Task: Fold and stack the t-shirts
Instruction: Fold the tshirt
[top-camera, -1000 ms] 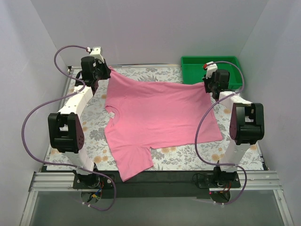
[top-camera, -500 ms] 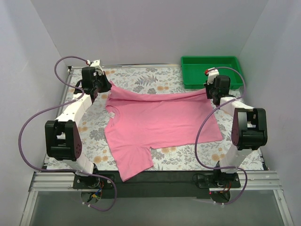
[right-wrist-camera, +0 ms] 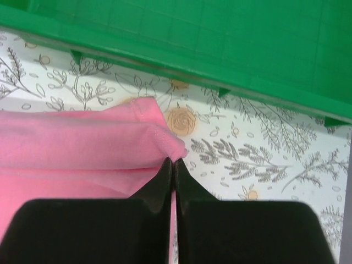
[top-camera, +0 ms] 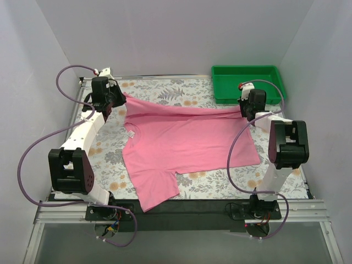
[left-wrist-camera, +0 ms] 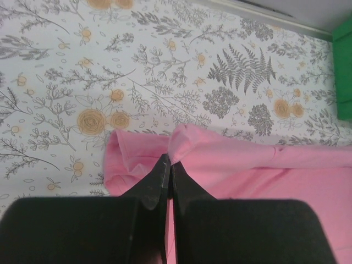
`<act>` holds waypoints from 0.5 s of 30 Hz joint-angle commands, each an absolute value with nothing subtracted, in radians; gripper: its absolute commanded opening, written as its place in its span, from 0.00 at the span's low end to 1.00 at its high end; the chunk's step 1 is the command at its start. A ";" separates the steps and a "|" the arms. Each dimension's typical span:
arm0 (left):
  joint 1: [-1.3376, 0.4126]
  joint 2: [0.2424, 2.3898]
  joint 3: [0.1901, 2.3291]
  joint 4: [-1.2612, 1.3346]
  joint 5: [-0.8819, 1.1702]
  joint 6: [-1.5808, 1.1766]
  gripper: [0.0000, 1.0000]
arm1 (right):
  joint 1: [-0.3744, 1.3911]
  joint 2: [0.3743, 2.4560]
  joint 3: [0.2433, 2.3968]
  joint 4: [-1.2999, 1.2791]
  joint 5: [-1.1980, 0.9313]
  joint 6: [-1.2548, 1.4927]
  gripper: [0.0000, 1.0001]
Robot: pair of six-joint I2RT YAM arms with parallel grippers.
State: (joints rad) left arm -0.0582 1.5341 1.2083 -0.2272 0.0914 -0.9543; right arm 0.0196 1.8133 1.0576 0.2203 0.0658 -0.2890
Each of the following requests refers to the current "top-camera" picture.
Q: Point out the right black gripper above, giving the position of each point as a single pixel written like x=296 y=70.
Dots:
x=245 y=109

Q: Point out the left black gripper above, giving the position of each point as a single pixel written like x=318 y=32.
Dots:
x=116 y=96

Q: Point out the pink t shirt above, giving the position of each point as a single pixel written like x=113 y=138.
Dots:
x=168 y=140

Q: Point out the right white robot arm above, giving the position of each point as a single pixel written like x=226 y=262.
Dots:
x=288 y=146

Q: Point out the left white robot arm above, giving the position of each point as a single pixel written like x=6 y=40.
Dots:
x=69 y=166

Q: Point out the green plastic bin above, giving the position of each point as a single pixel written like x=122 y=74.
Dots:
x=226 y=79

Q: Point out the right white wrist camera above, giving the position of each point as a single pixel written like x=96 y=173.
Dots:
x=245 y=89

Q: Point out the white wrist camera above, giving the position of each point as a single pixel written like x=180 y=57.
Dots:
x=106 y=72
x=245 y=89

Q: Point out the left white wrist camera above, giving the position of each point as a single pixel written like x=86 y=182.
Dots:
x=106 y=72

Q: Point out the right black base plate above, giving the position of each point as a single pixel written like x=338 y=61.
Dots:
x=243 y=210

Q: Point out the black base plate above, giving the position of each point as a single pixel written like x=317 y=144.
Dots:
x=99 y=213
x=243 y=210

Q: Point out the aluminium frame rail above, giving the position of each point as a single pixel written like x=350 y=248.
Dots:
x=186 y=215

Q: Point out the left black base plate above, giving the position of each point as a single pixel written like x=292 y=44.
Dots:
x=99 y=213

